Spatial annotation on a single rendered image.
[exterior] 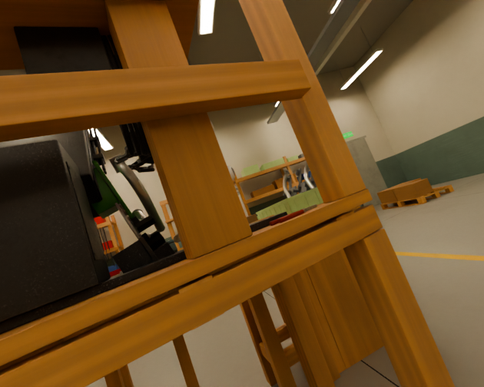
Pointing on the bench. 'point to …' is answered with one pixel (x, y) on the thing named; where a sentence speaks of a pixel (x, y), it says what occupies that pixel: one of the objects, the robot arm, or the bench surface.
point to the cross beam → (130, 96)
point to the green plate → (107, 206)
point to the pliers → (291, 215)
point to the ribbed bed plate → (128, 220)
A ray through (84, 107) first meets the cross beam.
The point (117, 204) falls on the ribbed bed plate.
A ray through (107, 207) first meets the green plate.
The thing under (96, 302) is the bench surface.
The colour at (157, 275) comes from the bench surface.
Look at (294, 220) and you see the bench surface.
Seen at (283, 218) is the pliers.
